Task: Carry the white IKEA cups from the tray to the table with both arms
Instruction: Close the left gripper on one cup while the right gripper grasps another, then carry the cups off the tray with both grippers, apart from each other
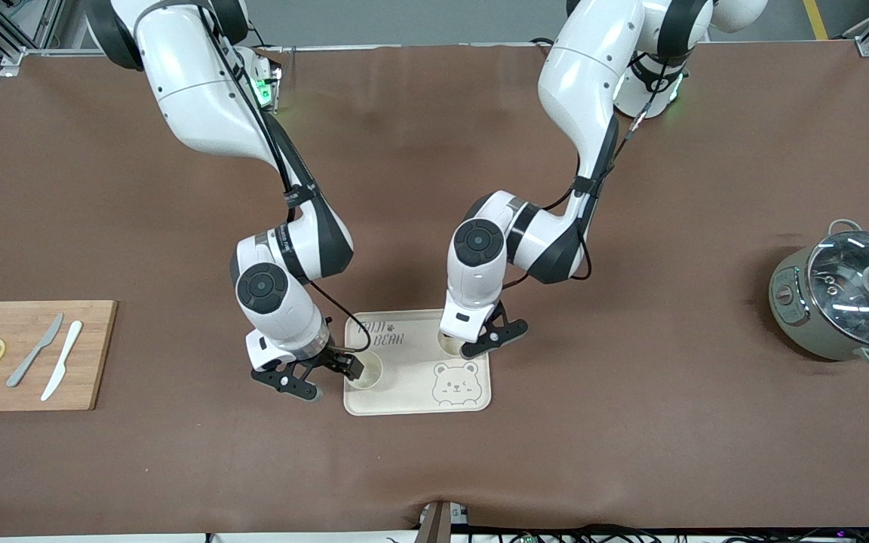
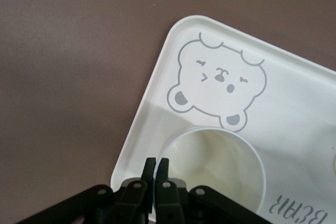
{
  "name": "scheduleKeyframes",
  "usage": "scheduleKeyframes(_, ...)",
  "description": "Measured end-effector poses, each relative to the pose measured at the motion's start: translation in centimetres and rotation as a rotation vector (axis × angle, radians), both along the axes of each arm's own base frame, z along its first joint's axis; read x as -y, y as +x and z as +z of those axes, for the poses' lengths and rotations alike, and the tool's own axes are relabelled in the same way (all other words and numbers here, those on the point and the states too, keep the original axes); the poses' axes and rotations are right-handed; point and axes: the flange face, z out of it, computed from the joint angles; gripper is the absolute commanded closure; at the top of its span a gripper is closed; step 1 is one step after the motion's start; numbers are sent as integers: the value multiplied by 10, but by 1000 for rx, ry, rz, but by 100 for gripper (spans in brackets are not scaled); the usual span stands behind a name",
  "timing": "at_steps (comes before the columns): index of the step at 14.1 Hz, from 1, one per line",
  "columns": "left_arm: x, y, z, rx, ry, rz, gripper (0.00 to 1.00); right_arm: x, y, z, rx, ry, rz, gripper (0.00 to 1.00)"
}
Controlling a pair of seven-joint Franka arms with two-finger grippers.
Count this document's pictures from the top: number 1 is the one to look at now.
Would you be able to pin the glass pot lid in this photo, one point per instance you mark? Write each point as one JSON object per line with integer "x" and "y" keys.
{"x": 842, "y": 271}

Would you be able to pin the grey plastic knife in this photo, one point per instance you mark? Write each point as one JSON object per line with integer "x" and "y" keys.
{"x": 35, "y": 351}

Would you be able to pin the wooden cutting board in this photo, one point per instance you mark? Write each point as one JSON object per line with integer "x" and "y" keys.
{"x": 99, "y": 339}

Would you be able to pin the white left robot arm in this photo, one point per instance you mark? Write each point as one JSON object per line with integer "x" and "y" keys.
{"x": 593, "y": 75}

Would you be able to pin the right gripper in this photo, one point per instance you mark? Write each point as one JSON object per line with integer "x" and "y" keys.
{"x": 333, "y": 357}

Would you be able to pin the white plastic knife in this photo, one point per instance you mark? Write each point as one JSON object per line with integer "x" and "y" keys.
{"x": 63, "y": 360}

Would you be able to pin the white IKEA cup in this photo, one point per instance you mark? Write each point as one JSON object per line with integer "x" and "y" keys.
{"x": 371, "y": 375}
{"x": 451, "y": 345}

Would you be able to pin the cream bear print tray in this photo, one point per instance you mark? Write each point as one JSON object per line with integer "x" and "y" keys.
{"x": 419, "y": 381}

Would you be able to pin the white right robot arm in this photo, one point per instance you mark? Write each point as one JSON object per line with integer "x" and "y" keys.
{"x": 201, "y": 90}

